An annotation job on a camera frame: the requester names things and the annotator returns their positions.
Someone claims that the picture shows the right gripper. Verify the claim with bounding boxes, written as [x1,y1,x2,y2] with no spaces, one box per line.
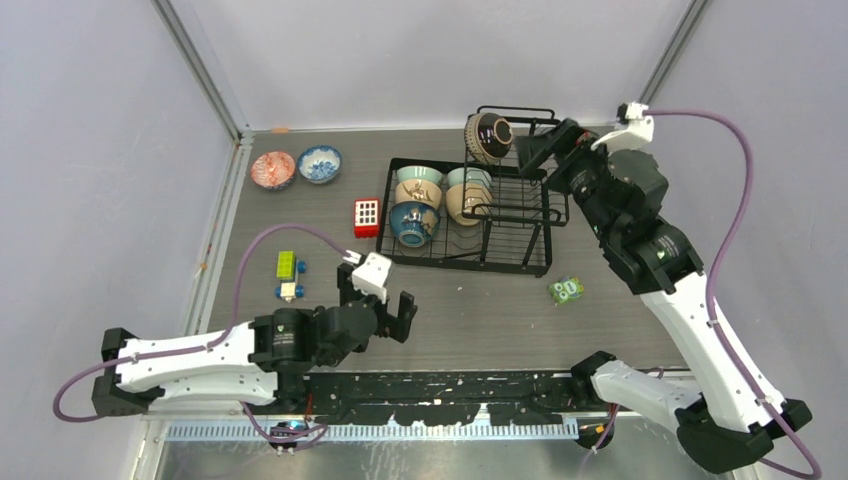
[513,116,622,241]

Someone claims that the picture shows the brown striped bowl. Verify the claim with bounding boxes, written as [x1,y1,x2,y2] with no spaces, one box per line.
[464,112,515,164]

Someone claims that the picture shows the black wire dish rack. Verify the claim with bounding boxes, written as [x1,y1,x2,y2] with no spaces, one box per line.
[375,105,571,279]

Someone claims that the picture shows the white blue floral bowl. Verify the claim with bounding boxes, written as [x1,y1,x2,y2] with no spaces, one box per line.
[296,145,343,185]

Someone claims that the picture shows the blue zigzag pattern bowl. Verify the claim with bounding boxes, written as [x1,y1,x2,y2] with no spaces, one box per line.
[250,151,297,191]

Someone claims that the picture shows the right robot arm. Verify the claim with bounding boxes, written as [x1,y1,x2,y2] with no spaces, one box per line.
[513,119,812,474]

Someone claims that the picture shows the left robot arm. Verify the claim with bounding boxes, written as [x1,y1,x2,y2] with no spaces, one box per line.
[92,256,418,417]

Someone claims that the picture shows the beige plain bowl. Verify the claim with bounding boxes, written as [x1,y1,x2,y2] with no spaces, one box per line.
[445,186,492,226]

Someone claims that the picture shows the green white toy car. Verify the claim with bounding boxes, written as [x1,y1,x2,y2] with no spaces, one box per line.
[275,250,307,302]

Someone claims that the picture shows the dark blue glazed bowl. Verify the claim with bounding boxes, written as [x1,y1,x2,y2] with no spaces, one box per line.
[389,201,441,248]

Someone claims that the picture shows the red white toy block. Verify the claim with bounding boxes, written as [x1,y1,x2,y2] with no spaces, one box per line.
[353,198,381,239]

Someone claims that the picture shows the light teal ribbed bowl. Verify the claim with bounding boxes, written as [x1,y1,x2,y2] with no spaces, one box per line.
[447,167,492,190]

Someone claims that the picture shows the beige bowl with bird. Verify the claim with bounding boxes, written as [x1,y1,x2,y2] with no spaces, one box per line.
[394,179,443,209]

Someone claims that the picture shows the green owl toy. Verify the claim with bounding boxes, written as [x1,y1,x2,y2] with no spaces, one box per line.
[548,276,585,305]

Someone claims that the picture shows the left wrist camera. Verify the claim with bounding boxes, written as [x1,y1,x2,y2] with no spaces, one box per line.
[343,250,394,304]

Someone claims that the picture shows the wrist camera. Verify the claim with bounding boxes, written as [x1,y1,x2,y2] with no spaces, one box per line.
[590,102,655,154]
[343,250,394,304]

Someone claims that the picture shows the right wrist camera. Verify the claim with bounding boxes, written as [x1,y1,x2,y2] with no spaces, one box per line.
[590,102,655,154]

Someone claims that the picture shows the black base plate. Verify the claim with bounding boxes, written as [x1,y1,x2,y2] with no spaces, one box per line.
[296,370,608,427]

